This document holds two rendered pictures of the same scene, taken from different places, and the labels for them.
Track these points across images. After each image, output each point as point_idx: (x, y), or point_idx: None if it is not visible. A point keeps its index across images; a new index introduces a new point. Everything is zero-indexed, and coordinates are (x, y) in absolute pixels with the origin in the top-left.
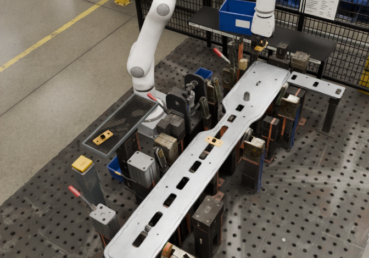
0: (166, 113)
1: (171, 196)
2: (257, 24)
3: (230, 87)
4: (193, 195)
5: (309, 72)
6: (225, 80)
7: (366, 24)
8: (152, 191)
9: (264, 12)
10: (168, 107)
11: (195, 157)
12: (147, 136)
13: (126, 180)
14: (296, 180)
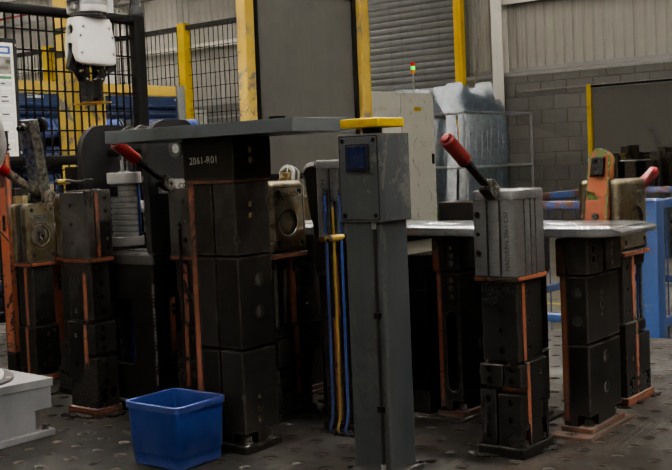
0: (171, 186)
1: (410, 254)
2: (90, 39)
3: (52, 256)
4: (426, 220)
5: (4, 315)
6: (39, 237)
7: (70, 149)
8: (412, 225)
9: (104, 0)
10: (153, 178)
11: (311, 224)
12: (28, 439)
13: (256, 391)
14: None
